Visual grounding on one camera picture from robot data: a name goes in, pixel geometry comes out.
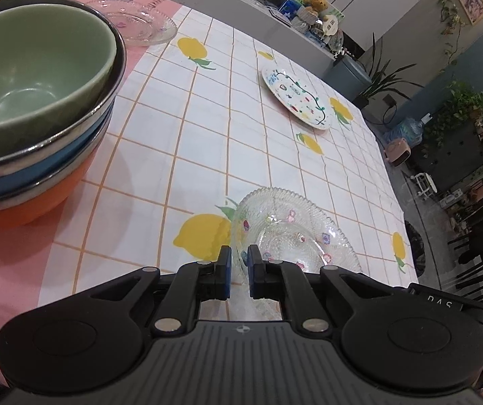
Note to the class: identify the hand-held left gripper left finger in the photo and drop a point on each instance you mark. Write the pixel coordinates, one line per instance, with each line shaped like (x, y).
(224, 274)

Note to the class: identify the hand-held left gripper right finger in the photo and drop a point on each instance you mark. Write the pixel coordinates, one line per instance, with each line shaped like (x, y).
(254, 274)

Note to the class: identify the small clear glass plate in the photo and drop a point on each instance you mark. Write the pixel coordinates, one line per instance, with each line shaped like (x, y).
(292, 228)

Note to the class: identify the white patterned plate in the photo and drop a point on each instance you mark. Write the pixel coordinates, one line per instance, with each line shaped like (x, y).
(296, 97)

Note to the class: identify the orange steel bowl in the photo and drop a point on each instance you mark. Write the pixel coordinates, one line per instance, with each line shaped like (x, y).
(34, 211)

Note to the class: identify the blue steel bowl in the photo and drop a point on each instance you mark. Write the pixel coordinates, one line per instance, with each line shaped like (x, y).
(55, 164)

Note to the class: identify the large clear glass plate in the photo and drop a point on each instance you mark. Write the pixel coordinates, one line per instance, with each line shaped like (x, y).
(140, 21)

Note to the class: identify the green ceramic bowl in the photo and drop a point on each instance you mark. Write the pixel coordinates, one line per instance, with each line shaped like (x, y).
(34, 76)

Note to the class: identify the black trash bin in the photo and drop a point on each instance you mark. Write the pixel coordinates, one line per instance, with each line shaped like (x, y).
(414, 244)

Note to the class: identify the white stool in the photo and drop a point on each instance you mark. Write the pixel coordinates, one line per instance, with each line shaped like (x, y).
(425, 183)

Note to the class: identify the lemon print checked tablecloth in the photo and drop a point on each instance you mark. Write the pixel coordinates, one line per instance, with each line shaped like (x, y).
(245, 156)

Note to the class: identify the dark cabinet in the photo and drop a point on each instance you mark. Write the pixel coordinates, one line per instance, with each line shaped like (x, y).
(456, 156)

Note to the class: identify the pink heater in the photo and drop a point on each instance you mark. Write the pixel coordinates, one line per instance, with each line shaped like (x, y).
(398, 154)

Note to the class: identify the blue water jug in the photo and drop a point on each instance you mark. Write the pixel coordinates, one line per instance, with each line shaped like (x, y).
(408, 130)

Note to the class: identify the ivy plant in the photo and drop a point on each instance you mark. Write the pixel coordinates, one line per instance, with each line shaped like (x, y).
(465, 105)

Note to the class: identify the grey trash can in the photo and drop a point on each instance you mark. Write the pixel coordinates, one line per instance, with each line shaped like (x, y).
(347, 76)

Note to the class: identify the long leaf potted plant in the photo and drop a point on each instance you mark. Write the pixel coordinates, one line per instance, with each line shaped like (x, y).
(382, 76)

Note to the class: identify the blue patterned decorative plate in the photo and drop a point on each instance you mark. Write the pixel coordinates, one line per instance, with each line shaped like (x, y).
(336, 41)

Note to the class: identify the white round hand fan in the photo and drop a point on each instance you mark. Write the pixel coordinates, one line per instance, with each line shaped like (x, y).
(330, 24)

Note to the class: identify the grey marble television cabinet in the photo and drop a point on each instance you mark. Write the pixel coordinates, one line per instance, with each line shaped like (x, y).
(224, 4)

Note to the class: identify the hanging vine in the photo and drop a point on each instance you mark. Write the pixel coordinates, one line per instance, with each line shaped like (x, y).
(452, 25)

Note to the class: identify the brown teddy bear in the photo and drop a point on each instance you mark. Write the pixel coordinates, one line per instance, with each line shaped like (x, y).
(318, 3)

